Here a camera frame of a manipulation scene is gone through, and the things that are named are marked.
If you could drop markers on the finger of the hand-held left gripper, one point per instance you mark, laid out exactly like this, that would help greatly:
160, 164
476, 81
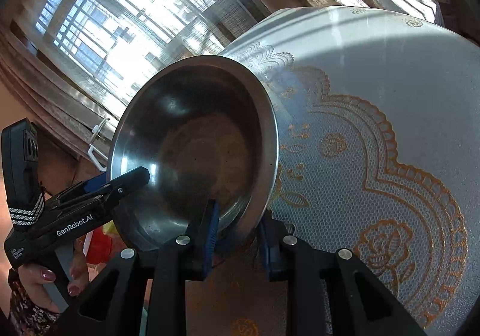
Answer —
127, 180
97, 180

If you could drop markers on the white plastic hook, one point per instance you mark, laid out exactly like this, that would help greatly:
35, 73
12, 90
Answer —
92, 145

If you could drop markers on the floral patterned clothing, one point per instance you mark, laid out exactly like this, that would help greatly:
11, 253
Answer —
26, 313

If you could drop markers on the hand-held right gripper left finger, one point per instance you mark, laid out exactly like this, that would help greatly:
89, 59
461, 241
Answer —
212, 231

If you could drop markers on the barred window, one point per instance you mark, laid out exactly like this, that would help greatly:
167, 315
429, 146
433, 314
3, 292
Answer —
131, 2

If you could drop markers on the yellow plastic bowl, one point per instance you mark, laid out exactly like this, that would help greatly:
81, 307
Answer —
108, 227

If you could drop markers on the red plastic bowl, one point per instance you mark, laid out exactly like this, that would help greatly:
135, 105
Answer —
98, 248

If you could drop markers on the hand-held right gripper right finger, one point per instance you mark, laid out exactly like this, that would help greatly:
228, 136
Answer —
267, 246

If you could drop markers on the person's left hand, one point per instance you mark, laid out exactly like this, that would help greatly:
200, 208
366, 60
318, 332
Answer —
35, 279

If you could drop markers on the stainless steel bowl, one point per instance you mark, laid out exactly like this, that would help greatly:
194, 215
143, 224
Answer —
195, 133

